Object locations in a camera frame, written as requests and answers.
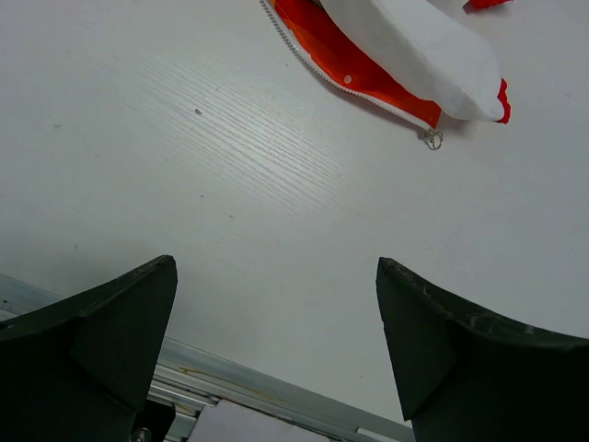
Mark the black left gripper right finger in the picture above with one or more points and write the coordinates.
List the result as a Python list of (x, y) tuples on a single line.
[(466, 373)]

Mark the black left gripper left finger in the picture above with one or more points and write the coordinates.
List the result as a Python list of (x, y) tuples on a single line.
[(80, 369)]

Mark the red white rainbow jacket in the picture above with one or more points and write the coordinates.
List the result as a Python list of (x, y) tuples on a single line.
[(407, 58)]

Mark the white paper label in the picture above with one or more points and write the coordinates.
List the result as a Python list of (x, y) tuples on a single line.
[(230, 422)]

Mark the aluminium table edge rail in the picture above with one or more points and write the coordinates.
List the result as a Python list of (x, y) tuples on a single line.
[(191, 380)]

